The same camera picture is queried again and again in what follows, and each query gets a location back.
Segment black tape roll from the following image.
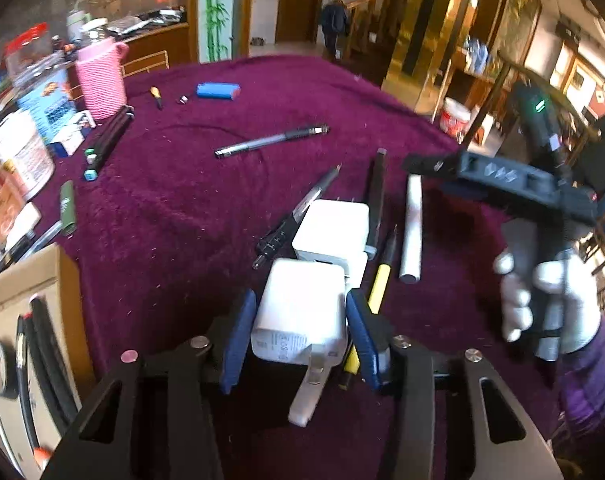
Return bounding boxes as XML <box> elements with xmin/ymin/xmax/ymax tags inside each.
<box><xmin>0</xmin><ymin>337</ymin><xmax>20</xmax><ymax>401</ymax></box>

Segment bamboo painted panel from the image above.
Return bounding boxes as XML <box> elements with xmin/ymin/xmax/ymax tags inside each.
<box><xmin>198</xmin><ymin>0</ymin><xmax>243</xmax><ymax>63</ymax></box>

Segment small white and blue box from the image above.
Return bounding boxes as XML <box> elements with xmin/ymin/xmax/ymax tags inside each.
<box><xmin>50</xmin><ymin>110</ymin><xmax>97</xmax><ymax>157</ymax></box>

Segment purple velvet tablecloth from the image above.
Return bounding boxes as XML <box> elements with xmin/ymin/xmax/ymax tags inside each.
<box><xmin>0</xmin><ymin>55</ymin><xmax>573</xmax><ymax>480</ymax></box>

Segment long matte black pen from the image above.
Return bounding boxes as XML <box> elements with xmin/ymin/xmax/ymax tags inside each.
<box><xmin>15</xmin><ymin>315</ymin><xmax>42</xmax><ymax>453</ymax></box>

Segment brown wooden door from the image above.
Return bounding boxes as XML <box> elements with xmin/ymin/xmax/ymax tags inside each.
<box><xmin>275</xmin><ymin>0</ymin><xmax>330</xmax><ymax>45</ymax></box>

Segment white charger adapter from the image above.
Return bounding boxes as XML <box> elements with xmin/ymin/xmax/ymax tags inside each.
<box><xmin>291</xmin><ymin>199</ymin><xmax>371</xmax><ymax>286</ymax></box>
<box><xmin>251</xmin><ymin>257</ymin><xmax>349</xmax><ymax>367</ymax></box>

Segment bottle with pink knitted cover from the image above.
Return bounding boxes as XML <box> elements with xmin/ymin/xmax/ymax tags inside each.
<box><xmin>75</xmin><ymin>35</ymin><xmax>130</xmax><ymax>122</ymax></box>

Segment green lighter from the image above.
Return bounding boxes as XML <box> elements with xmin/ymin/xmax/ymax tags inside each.
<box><xmin>59</xmin><ymin>180</ymin><xmax>78</xmax><ymax>236</ymax></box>

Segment cardboard box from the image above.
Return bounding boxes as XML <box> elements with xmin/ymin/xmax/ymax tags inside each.
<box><xmin>0</xmin><ymin>244</ymin><xmax>97</xmax><ymax>480</ymax></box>

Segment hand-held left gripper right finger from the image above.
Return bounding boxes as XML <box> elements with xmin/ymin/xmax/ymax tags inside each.
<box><xmin>345</xmin><ymin>289</ymin><xmax>565</xmax><ymax>480</ymax></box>

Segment pile of plastic bags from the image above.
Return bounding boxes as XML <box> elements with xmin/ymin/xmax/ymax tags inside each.
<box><xmin>105</xmin><ymin>7</ymin><xmax>187</xmax><ymax>36</ymax></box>

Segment dark wooden chair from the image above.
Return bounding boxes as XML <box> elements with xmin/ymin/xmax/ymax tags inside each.
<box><xmin>482</xmin><ymin>55</ymin><xmax>603</xmax><ymax>151</ymax></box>

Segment blue battery pack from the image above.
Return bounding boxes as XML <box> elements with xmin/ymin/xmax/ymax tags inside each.
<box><xmin>196</xmin><ymin>82</ymin><xmax>242</xmax><ymax>102</ymax></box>

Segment white tube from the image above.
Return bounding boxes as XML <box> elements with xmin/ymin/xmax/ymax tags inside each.
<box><xmin>0</xmin><ymin>201</ymin><xmax>43</xmax><ymax>246</ymax></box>

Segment white printed marker pen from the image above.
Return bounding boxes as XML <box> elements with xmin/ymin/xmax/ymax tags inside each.
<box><xmin>399</xmin><ymin>174</ymin><xmax>424</xmax><ymax>285</ymax></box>

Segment black marker with teal end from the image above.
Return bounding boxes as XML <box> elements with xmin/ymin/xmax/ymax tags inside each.
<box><xmin>84</xmin><ymin>110</ymin><xmax>136</xmax><ymax>182</ymax></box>

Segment framed landscape painting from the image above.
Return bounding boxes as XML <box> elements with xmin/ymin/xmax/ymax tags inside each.
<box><xmin>495</xmin><ymin>0</ymin><xmax>543</xmax><ymax>61</ymax></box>

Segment clear jar with red lid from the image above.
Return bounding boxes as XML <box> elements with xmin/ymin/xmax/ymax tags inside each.
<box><xmin>3</xmin><ymin>22</ymin><xmax>53</xmax><ymax>86</ymax></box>

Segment wooden stair railing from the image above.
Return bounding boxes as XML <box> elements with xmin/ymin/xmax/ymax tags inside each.
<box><xmin>345</xmin><ymin>0</ymin><xmax>413</xmax><ymax>61</ymax></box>

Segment red and white bucket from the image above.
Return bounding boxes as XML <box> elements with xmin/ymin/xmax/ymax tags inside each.
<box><xmin>439</xmin><ymin>97</ymin><xmax>473</xmax><ymax>137</ymax></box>

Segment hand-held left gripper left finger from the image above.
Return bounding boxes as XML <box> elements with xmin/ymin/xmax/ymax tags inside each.
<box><xmin>41</xmin><ymin>287</ymin><xmax>258</xmax><ymax>480</ymax></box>

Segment clear gel pen black grip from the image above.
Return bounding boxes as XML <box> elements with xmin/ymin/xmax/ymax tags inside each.
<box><xmin>214</xmin><ymin>124</ymin><xmax>330</xmax><ymax>159</ymax></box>

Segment clear plastic pen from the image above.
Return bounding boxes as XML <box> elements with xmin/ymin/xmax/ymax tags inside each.
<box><xmin>5</xmin><ymin>220</ymin><xmax>64</xmax><ymax>263</ymax></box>

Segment white plastic jar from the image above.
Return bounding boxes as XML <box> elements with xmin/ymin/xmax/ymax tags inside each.
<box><xmin>0</xmin><ymin>110</ymin><xmax>56</xmax><ymax>201</ymax></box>

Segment black marker with red end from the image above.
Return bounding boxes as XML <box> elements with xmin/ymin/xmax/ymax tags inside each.
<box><xmin>363</xmin><ymin>147</ymin><xmax>389</xmax><ymax>257</ymax></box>

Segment person's right forearm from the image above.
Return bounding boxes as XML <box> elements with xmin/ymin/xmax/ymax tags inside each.
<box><xmin>555</xmin><ymin>317</ymin><xmax>605</xmax><ymax>466</ymax></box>

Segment yellow and black pen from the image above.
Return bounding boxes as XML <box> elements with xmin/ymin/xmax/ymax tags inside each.
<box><xmin>339</xmin><ymin>224</ymin><xmax>399</xmax><ymax>392</ymax></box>

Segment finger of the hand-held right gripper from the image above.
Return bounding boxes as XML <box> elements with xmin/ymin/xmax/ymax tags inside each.
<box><xmin>439</xmin><ymin>179</ymin><xmax>489</xmax><ymax>199</ymax></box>
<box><xmin>401</xmin><ymin>152</ymin><xmax>463</xmax><ymax>181</ymax></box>

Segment wooden counter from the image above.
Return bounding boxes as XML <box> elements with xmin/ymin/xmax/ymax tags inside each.
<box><xmin>117</xmin><ymin>20</ymin><xmax>190</xmax><ymax>78</ymax></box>

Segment plain white plastic pen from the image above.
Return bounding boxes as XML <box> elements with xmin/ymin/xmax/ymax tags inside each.
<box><xmin>287</xmin><ymin>350</ymin><xmax>344</xmax><ymax>427</ymax></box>

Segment black marker with grey end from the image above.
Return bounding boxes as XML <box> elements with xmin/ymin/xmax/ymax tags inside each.
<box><xmin>21</xmin><ymin>312</ymin><xmax>66</xmax><ymax>436</ymax></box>

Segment black pen with silver tip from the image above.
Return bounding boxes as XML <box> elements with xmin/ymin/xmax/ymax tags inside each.
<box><xmin>254</xmin><ymin>162</ymin><xmax>344</xmax><ymax>271</ymax></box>

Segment person in dark clothes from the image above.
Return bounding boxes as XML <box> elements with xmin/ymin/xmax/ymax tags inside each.
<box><xmin>321</xmin><ymin>0</ymin><xmax>351</xmax><ymax>58</ymax></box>

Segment blue plastic package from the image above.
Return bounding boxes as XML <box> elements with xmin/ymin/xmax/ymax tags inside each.
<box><xmin>465</xmin><ymin>35</ymin><xmax>489</xmax><ymax>74</ymax></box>

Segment person's right hand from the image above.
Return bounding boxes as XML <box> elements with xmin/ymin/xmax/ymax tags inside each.
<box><xmin>493</xmin><ymin>249</ymin><xmax>602</xmax><ymax>357</ymax></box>

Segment white and green cup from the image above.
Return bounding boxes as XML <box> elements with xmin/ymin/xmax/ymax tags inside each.
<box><xmin>66</xmin><ymin>7</ymin><xmax>93</xmax><ymax>43</ymax></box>

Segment blue and white canister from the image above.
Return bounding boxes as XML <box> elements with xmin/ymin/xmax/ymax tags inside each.
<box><xmin>15</xmin><ymin>67</ymin><xmax>78</xmax><ymax>143</ymax></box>

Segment black marker with green end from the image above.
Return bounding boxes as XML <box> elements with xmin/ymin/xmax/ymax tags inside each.
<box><xmin>84</xmin><ymin>104</ymin><xmax>132</xmax><ymax>158</ymax></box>

